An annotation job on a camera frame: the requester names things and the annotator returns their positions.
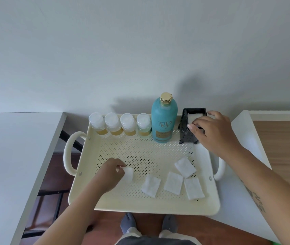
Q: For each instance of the black metal frame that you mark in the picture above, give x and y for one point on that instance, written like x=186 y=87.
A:
x=57 y=204

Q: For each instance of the person's left hand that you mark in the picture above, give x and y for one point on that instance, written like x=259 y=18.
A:
x=109 y=173

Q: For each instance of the cream perforated tray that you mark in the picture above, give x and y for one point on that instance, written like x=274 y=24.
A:
x=83 y=196

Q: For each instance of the person's left grey sock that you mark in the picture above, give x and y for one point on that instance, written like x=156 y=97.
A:
x=127 y=223

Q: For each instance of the small clear bottle yellow liquid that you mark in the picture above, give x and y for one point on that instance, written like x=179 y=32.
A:
x=128 y=123
x=97 y=123
x=113 y=123

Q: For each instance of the person's left forearm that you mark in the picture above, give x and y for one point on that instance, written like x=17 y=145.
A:
x=76 y=216

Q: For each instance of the person's right forearm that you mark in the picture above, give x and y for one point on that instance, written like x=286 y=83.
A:
x=267 y=191

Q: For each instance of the black square pad holder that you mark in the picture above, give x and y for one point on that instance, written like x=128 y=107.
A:
x=185 y=135

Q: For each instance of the black desk leg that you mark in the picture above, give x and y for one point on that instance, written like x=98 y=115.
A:
x=69 y=140

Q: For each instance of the white shorts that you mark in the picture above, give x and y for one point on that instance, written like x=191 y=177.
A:
x=132 y=230

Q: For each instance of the person's right hand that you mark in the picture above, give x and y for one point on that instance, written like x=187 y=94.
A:
x=216 y=137

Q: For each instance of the small clear bottle green liquid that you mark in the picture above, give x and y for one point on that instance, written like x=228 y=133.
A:
x=143 y=123

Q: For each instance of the person's grey sock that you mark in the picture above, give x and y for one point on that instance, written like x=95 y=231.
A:
x=170 y=223
x=127 y=223

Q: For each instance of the white cotton pads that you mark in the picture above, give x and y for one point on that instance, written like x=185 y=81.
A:
x=174 y=183

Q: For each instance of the dark grey shirt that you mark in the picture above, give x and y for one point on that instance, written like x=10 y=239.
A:
x=157 y=241

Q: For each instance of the large teal bottle gold cap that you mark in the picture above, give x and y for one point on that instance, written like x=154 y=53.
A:
x=164 y=119

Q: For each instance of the cotton pad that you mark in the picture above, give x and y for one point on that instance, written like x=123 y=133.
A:
x=129 y=174

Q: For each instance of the person's right grey sock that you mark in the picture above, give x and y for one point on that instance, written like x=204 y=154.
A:
x=170 y=223

